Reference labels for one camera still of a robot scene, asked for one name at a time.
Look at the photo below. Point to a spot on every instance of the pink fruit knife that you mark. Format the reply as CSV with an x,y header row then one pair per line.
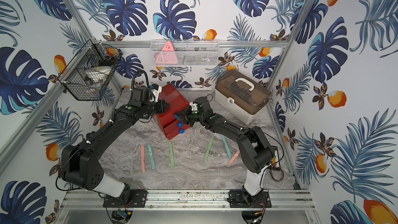
x,y
234,157
143,169

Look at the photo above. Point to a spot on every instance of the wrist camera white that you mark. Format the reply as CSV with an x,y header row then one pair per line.
x,y
155,91
194,106

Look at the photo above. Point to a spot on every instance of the pink triangle item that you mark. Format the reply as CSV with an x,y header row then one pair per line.
x,y
167,56

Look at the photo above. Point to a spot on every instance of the green fruit knife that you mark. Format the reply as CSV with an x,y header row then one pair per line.
x,y
209,146
172,160

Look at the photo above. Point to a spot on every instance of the pink fruit knife left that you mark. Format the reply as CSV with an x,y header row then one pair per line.
x,y
143,169

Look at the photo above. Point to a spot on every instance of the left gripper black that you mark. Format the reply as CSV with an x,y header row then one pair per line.
x,y
160,106

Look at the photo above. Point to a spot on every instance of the white object in basket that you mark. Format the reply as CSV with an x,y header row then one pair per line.
x,y
97,74

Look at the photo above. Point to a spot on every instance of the brown lid storage box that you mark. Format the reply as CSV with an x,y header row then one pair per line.
x,y
241,96

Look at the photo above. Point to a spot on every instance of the red three-drawer cabinet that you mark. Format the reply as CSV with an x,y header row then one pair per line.
x,y
167,121

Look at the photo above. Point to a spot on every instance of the teal fruit knife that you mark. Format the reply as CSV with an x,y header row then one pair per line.
x,y
150,152
226,145

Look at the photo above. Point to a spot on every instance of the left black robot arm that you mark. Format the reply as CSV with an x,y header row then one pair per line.
x,y
81,163

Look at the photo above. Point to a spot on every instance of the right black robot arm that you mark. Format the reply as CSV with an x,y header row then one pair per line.
x,y
254,148

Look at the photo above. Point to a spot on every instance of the black connector board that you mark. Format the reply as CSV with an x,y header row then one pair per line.
x,y
275,160

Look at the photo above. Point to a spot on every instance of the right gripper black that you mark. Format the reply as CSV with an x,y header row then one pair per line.
x,y
184,115

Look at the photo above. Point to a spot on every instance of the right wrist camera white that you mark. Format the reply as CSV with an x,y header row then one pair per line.
x,y
194,106

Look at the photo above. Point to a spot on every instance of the black wire basket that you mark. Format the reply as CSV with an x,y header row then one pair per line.
x,y
90,55

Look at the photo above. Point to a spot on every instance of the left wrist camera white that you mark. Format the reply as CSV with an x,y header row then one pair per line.
x,y
155,91

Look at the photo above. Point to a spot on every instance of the clear wall shelf basket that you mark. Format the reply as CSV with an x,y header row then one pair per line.
x,y
190,52

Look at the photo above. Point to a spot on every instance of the aluminium front rail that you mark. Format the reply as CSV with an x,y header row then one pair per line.
x,y
217,200

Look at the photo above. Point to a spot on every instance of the pink fruit knife right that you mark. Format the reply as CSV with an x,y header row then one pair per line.
x,y
234,157

